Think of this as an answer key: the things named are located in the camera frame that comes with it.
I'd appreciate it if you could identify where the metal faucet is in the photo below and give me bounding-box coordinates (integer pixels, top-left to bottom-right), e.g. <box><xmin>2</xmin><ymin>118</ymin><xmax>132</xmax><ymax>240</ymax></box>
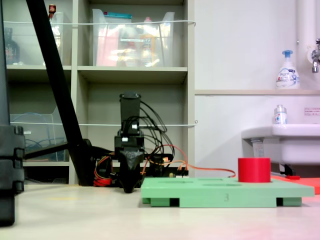
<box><xmin>309</xmin><ymin>38</ymin><xmax>320</xmax><ymax>74</ymax></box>

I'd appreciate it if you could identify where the dark round bottle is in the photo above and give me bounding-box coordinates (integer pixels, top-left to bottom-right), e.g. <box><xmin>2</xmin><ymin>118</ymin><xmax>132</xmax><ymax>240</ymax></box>
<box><xmin>3</xmin><ymin>27</ymin><xmax>21</xmax><ymax>65</ymax></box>

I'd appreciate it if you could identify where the white blue soap pump bottle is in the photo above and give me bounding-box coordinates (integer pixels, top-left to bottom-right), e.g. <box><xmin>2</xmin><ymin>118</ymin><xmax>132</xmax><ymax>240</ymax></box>
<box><xmin>275</xmin><ymin>49</ymin><xmax>301</xmax><ymax>90</ymax></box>

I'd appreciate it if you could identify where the white sink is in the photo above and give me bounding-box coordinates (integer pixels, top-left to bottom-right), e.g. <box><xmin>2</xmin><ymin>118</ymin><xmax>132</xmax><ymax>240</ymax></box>
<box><xmin>241</xmin><ymin>123</ymin><xmax>320</xmax><ymax>166</ymax></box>

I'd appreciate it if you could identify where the green shape sorter board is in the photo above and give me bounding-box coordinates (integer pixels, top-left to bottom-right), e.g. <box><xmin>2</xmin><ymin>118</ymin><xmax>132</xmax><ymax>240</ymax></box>
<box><xmin>140</xmin><ymin>176</ymin><xmax>316</xmax><ymax>208</ymax></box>

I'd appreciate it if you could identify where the pink wall notice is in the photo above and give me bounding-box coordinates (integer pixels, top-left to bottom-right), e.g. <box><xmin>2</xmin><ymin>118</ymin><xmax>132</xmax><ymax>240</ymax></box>
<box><xmin>303</xmin><ymin>107</ymin><xmax>320</xmax><ymax>117</ymax></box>

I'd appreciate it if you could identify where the circuit board with wires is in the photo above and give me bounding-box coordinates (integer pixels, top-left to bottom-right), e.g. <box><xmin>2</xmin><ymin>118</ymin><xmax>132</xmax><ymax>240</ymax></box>
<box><xmin>168</xmin><ymin>171</ymin><xmax>190</xmax><ymax>179</ymax></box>

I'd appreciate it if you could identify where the red cylinder block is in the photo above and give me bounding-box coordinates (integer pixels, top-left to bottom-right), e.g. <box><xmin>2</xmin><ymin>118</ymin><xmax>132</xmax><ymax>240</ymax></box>
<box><xmin>237</xmin><ymin>157</ymin><xmax>272</xmax><ymax>184</ymax></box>

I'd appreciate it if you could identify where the thin black tripod strut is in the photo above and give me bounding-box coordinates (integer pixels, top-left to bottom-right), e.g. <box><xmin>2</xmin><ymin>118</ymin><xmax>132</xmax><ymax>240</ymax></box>
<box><xmin>23</xmin><ymin>142</ymin><xmax>70</xmax><ymax>161</ymax></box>

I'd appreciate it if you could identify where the brown bottle with red cap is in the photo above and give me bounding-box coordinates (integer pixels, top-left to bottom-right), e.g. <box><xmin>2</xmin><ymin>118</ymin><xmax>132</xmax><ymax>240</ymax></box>
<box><xmin>47</xmin><ymin>3</ymin><xmax>57</xmax><ymax>21</ymax></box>

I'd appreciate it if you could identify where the small clear sanitizer bottle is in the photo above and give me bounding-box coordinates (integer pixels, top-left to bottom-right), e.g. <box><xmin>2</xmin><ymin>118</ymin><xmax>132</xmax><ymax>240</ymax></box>
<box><xmin>272</xmin><ymin>104</ymin><xmax>289</xmax><ymax>125</ymax></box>

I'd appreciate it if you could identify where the black tripod leg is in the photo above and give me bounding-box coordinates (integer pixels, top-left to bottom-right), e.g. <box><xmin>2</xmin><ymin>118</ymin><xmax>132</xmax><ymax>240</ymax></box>
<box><xmin>25</xmin><ymin>0</ymin><xmax>95</xmax><ymax>186</ymax></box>
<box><xmin>0</xmin><ymin>0</ymin><xmax>11</xmax><ymax>127</ymax></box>

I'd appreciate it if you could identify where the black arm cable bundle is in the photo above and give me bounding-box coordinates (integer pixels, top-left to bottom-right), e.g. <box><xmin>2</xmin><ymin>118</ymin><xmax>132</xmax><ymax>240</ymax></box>
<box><xmin>138</xmin><ymin>99</ymin><xmax>176</xmax><ymax>163</ymax></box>

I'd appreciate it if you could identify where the orange foam block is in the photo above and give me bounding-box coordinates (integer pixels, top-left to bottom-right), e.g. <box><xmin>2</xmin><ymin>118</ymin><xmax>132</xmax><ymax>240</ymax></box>
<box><xmin>271</xmin><ymin>175</ymin><xmax>320</xmax><ymax>195</ymax></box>

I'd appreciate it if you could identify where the white cord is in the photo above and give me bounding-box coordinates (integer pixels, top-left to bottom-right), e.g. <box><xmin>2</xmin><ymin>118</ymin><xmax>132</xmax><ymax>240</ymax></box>
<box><xmin>3</xmin><ymin>19</ymin><xmax>196</xmax><ymax>27</ymax></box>

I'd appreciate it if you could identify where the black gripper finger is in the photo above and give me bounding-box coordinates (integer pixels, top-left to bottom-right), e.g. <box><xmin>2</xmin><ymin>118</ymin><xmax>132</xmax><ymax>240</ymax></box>
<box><xmin>130</xmin><ymin>149</ymin><xmax>145</xmax><ymax>191</ymax></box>
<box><xmin>118</xmin><ymin>150</ymin><xmax>134</xmax><ymax>194</ymax></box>

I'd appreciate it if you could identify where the clear storage bin with bottles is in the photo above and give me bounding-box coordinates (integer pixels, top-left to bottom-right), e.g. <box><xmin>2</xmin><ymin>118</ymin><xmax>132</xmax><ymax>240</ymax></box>
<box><xmin>91</xmin><ymin>8</ymin><xmax>176</xmax><ymax>68</ymax></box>

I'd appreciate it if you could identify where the long orange wire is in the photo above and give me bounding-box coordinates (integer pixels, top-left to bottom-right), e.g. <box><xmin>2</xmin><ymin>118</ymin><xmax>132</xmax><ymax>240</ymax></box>
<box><xmin>139</xmin><ymin>144</ymin><xmax>237</xmax><ymax>179</ymax></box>

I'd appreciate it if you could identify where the yellow bottle with pink cap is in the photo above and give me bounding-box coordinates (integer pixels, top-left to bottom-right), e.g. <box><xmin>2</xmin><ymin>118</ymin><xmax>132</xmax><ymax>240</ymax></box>
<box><xmin>139</xmin><ymin>16</ymin><xmax>161</xmax><ymax>67</ymax></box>

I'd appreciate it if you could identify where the clear bin with blue cables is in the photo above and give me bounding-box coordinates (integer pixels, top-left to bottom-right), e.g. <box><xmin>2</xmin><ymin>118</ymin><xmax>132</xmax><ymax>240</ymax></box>
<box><xmin>9</xmin><ymin>104</ymin><xmax>70</xmax><ymax>161</ymax></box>

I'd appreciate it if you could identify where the beige shelf unit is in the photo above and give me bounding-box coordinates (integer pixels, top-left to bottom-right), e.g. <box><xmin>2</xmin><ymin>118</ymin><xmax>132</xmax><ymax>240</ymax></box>
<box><xmin>0</xmin><ymin>0</ymin><xmax>196</xmax><ymax>186</ymax></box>

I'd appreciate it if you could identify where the notched black stack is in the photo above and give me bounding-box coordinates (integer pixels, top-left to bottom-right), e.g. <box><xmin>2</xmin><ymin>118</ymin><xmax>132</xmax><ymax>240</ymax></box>
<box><xmin>0</xmin><ymin>124</ymin><xmax>26</xmax><ymax>227</ymax></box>

